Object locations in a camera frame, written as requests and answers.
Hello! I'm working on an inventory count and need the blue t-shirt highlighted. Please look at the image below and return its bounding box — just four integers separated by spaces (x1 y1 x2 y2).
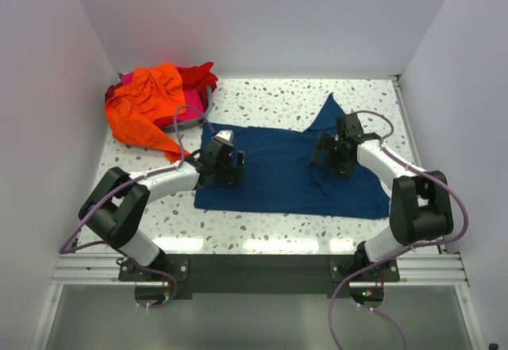
194 96 390 219

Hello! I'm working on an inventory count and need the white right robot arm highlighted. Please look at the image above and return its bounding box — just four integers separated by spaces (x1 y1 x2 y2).
310 113 454 271

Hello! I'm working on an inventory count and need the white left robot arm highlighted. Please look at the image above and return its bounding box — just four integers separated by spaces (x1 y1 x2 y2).
79 131 245 271

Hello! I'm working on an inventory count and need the grey laundry basket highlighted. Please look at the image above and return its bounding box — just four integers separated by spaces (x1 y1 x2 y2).
155 87 213 133

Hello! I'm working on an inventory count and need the red t-shirt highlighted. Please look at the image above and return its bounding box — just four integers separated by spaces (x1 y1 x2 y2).
104 62 219 129

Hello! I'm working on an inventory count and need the orange t-shirt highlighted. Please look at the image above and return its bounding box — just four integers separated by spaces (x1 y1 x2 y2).
105 63 186 161

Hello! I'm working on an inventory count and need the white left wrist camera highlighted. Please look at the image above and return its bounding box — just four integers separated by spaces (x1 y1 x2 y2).
214 129 234 143

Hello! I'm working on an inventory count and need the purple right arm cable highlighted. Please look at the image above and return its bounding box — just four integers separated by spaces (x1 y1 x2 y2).
328 110 470 350

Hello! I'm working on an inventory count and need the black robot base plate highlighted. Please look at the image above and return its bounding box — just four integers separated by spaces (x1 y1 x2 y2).
118 252 402 302

